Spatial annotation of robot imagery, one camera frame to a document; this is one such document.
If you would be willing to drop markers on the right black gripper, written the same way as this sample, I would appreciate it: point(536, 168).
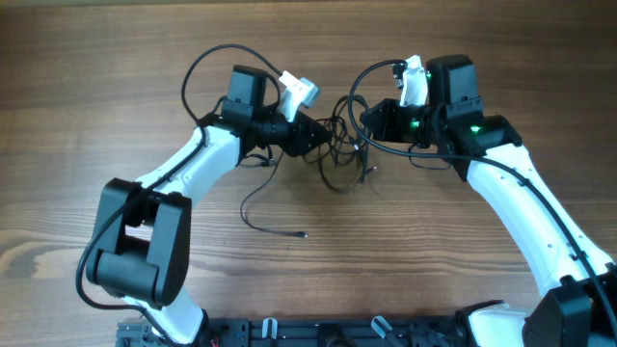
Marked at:
point(391, 120)

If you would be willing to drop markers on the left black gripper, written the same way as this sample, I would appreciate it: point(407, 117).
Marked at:
point(302, 126)

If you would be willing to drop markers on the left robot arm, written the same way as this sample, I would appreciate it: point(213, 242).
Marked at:
point(141, 242)

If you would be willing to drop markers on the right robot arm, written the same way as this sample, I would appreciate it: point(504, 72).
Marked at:
point(439, 115)

